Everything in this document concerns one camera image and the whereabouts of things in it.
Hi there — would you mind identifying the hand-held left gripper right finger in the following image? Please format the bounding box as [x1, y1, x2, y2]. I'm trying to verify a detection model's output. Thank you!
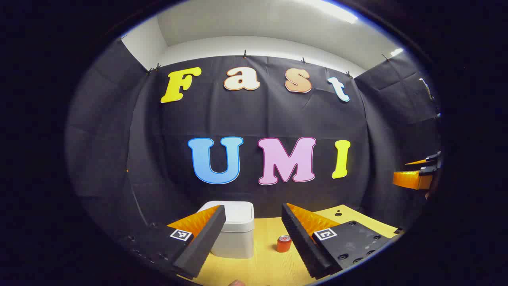
[281, 203, 397, 280]

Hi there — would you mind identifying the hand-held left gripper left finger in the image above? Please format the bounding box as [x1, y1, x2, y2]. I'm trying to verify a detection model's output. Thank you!
[119, 205, 227, 279]

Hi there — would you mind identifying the white desktop garbage bin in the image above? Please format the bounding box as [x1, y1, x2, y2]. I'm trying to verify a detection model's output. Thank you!
[197, 201, 255, 259]

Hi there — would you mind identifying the yellow wooden desktop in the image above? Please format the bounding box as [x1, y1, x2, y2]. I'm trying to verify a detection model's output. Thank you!
[179, 205, 401, 286]

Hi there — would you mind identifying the black backdrop cloth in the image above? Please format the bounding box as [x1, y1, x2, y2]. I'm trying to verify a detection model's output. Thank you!
[65, 38, 442, 247]

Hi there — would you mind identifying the long ceiling light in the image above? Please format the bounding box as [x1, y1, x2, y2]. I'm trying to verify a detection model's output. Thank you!
[314, 0, 358, 24]

